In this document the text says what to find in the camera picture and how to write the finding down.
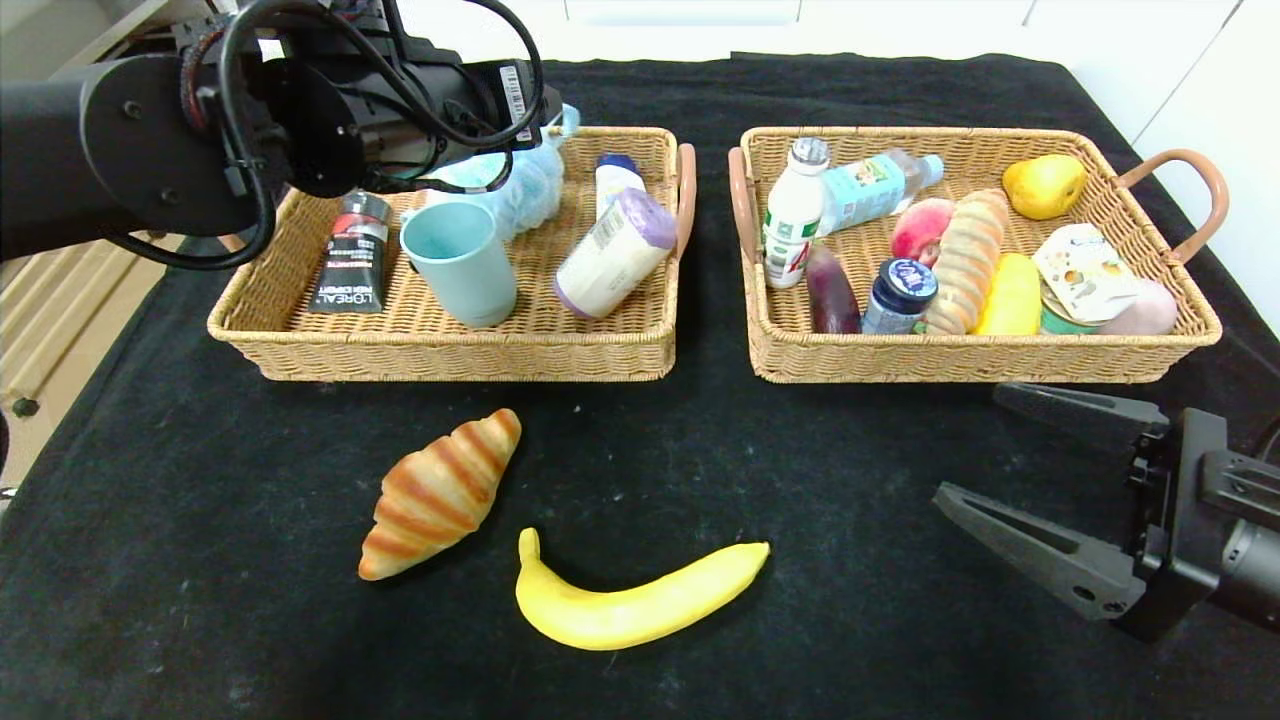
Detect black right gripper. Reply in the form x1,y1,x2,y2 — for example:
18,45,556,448
930,382,1280,644

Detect striped spiral bread roll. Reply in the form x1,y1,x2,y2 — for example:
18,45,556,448
922,189,1011,337

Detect clear water bottle blue cap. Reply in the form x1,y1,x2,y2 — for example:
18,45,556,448
820,150,945,238

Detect white milk drink bottle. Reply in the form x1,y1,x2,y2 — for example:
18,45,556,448
762,138,833,291

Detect yellow toy banana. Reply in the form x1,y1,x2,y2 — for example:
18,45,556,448
515,528,771,652

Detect light blue bath pouf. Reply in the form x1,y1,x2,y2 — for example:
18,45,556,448
418,103,583,243

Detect toy croissant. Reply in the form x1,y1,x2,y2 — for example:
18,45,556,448
358,408,523,583

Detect wicker basket holding food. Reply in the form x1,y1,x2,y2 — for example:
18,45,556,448
727,126,1229,386

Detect wicker basket holding toiletries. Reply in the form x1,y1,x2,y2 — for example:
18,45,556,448
207,125,698,384

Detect green tin can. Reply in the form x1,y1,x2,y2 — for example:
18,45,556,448
1038,300,1096,336

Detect beige oval toy potato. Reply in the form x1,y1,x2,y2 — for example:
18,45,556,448
1095,280,1179,338

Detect yellow toy mango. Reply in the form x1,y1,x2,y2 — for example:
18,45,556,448
972,253,1043,337

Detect white chewing gum pouch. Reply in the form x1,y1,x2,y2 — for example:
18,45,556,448
1030,223,1141,325

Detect dark blue lid bottle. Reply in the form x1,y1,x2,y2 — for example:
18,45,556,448
860,259,939,336

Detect pink toy peach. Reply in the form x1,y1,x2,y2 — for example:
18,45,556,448
890,198,958,267

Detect yellow toy pear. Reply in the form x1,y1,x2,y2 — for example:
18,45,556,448
1001,155,1087,222

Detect purple toy eggplant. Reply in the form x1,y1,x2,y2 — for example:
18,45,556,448
805,245,863,336

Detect black table cloth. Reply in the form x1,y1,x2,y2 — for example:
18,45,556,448
0,52,1280,720

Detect white cupboard doors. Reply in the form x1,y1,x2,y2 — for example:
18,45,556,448
1020,0,1280,336

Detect white bottle purple cap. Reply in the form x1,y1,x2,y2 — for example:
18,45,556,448
552,188,679,321

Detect white bottle blue cap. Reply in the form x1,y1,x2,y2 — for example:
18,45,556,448
594,154,647,223

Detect teal plastic mug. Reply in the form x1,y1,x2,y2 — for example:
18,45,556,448
400,201,519,329

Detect black L'Oreal tube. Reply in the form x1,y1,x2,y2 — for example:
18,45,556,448
309,192,395,315

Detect beige wooden rolling rack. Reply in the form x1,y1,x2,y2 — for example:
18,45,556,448
0,235,181,421

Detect grey framed shelf unit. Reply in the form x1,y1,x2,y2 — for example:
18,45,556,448
0,0,201,61

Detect thick black camera cable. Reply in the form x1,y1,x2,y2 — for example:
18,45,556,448
100,0,546,271

